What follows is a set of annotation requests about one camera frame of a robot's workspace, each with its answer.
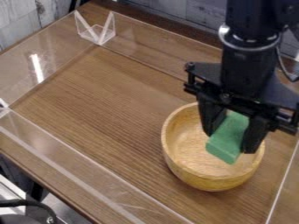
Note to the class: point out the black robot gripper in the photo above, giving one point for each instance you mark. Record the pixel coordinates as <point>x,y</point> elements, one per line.
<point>242,84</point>

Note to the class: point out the green rectangular block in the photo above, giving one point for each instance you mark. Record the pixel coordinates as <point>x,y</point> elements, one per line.
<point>224,142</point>

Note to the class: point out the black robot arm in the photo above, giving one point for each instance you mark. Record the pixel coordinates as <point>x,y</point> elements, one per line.
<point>250,15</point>

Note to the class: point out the brown wooden bowl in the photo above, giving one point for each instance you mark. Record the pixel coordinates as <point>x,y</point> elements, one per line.
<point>195,167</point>

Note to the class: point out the clear acrylic tray wall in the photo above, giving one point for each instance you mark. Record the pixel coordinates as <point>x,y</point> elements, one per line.
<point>72,144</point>

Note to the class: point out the clear acrylic corner bracket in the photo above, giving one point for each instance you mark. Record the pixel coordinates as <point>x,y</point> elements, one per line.
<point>99,34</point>

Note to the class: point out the black metal base plate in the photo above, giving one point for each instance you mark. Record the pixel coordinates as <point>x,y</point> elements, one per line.
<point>67,215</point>

